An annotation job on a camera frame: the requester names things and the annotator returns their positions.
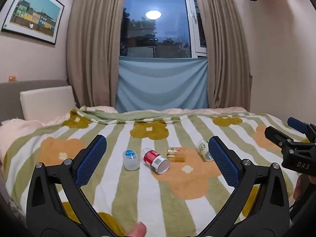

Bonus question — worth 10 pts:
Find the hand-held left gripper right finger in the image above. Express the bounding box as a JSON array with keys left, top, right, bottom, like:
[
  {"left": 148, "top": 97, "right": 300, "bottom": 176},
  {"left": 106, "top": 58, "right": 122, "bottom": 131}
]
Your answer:
[{"left": 197, "top": 135, "right": 290, "bottom": 237}]

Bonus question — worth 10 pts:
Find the beige curtain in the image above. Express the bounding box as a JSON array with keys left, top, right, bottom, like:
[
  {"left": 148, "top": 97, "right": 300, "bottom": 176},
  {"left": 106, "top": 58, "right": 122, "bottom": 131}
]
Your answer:
[
  {"left": 194, "top": 0, "right": 252, "bottom": 109},
  {"left": 66, "top": 0, "right": 128, "bottom": 108}
]

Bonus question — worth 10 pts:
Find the white cup with blue label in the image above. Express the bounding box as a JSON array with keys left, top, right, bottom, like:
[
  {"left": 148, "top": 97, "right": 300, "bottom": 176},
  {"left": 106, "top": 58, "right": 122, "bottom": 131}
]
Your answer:
[{"left": 122, "top": 149, "right": 140, "bottom": 171}]

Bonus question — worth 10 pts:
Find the grey headboard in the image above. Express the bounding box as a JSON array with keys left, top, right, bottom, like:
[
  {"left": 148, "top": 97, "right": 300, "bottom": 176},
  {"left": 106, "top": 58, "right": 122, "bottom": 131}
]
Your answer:
[{"left": 0, "top": 79, "right": 74, "bottom": 124}]

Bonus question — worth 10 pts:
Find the light blue cloth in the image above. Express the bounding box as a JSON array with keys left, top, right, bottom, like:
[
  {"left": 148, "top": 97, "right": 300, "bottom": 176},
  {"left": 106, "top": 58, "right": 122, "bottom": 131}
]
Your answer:
[{"left": 115, "top": 55, "right": 209, "bottom": 113}]

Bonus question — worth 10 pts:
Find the person's left hand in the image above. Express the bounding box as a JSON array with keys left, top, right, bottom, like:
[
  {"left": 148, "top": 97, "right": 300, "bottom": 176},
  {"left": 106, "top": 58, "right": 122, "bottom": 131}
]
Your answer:
[{"left": 125, "top": 222, "right": 147, "bottom": 237}]

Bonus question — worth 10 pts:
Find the framed houses picture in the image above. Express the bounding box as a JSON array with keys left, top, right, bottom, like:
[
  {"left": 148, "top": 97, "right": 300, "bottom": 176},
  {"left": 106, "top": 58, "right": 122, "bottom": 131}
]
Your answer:
[{"left": 1, "top": 0, "right": 65, "bottom": 45}]

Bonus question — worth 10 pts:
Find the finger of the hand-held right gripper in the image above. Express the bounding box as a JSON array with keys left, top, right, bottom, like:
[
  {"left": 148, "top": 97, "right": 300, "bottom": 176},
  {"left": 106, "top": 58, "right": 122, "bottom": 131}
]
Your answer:
[
  {"left": 264, "top": 126, "right": 298, "bottom": 153},
  {"left": 287, "top": 117, "right": 316, "bottom": 140}
]

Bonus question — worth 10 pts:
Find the white pillow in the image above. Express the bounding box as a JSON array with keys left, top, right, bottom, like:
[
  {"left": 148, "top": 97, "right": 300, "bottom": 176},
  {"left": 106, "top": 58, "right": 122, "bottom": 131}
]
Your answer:
[{"left": 20, "top": 86, "right": 76, "bottom": 122}]

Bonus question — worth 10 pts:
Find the window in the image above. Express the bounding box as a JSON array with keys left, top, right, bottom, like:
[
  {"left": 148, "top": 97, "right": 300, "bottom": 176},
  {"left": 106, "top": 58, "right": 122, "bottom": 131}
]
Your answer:
[{"left": 119, "top": 0, "right": 208, "bottom": 59}]

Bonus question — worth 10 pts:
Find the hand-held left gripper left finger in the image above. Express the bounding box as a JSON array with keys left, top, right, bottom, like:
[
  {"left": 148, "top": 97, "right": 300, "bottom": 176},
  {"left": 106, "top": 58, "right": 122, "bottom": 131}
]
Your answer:
[{"left": 26, "top": 134, "right": 116, "bottom": 237}]

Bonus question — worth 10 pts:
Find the striped floral blanket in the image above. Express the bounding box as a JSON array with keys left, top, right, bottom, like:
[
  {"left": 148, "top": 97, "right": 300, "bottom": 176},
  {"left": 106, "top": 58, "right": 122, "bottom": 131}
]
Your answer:
[{"left": 0, "top": 106, "right": 312, "bottom": 237}]

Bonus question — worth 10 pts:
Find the red label cup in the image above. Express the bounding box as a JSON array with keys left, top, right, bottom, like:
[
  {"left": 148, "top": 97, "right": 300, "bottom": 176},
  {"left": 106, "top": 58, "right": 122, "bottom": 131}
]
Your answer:
[{"left": 141, "top": 147, "right": 170, "bottom": 174}]

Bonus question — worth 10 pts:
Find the amber plastic cup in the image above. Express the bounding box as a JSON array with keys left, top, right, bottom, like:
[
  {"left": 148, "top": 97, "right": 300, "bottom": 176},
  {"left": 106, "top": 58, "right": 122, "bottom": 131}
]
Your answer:
[{"left": 167, "top": 147, "right": 186, "bottom": 163}]

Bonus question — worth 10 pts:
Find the small clear white bottle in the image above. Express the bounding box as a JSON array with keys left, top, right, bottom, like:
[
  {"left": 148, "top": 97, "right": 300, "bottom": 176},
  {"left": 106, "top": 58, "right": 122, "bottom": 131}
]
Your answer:
[{"left": 196, "top": 140, "right": 214, "bottom": 162}]

